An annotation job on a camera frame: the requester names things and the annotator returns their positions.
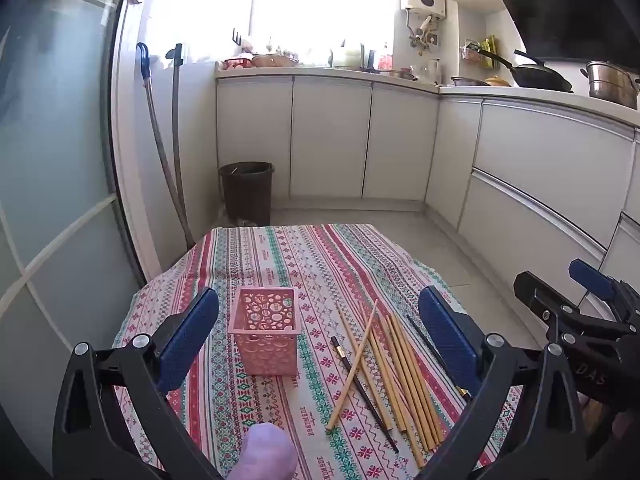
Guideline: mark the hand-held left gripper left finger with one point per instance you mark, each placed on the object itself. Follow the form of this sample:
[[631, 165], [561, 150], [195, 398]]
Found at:
[[190, 342]]

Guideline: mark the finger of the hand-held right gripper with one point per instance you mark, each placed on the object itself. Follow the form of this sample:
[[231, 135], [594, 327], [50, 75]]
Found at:
[[532, 290], [592, 277]]

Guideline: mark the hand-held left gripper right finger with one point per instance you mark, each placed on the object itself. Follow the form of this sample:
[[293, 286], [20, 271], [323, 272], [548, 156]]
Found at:
[[447, 342]]

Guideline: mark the black chopstick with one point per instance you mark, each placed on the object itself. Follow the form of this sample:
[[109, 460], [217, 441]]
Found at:
[[425, 335], [362, 392]]

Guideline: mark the pile of wooden chopsticks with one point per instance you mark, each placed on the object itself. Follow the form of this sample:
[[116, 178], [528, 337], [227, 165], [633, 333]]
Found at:
[[400, 385]]

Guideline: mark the pink perforated plastic basket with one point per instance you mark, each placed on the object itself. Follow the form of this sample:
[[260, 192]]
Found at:
[[265, 355]]

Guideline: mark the person's left hand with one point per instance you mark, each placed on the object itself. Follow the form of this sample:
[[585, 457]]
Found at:
[[267, 452]]

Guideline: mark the white base cabinet with drawers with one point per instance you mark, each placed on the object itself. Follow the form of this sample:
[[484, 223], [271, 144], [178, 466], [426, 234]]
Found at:
[[540, 170]]

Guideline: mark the striped patterned tablecloth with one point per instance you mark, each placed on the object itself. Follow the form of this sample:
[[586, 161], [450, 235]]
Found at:
[[300, 270]]

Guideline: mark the brown plastic trash bin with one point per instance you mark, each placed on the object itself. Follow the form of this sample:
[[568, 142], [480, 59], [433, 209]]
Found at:
[[247, 192]]

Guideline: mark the stainless steel pot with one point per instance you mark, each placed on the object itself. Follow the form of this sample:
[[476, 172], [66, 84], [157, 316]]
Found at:
[[612, 85]]

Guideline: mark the black wok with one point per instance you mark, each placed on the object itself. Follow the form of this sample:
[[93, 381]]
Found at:
[[542, 77]]

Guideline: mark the yellow pot lid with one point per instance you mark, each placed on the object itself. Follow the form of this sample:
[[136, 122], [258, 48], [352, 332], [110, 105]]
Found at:
[[497, 80]]

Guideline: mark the small lidded pan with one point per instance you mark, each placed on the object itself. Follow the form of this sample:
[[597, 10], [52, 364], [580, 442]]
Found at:
[[467, 81]]

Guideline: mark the black-capped mop pole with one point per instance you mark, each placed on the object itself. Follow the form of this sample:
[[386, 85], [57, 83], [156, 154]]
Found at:
[[176, 120]]

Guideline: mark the frosted glass sliding door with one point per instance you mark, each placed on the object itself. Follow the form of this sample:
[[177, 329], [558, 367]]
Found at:
[[50, 160]]

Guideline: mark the white base cabinet with doors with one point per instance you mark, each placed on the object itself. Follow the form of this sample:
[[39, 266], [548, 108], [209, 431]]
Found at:
[[325, 140]]

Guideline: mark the white kettle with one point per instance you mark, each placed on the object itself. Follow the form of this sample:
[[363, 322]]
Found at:
[[434, 71]]

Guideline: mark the black range hood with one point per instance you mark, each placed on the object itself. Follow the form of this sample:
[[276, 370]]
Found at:
[[575, 5]]

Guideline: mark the red bottle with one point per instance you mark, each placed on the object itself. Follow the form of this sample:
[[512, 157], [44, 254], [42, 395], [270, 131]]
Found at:
[[385, 59]]

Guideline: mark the water heater pipes and valve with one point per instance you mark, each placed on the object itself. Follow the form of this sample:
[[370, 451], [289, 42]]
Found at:
[[422, 35]]

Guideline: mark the red plastic basket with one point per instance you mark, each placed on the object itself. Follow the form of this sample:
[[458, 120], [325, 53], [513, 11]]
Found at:
[[237, 64]]

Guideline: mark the brown woven bowl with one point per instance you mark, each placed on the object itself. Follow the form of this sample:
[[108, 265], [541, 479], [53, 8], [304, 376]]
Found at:
[[274, 60]]

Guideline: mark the bright window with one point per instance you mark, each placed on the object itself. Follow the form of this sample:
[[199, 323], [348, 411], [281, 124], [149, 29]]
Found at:
[[300, 0]]

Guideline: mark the wall-mounted utensil rack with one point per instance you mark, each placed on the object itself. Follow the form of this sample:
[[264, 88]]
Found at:
[[477, 52]]

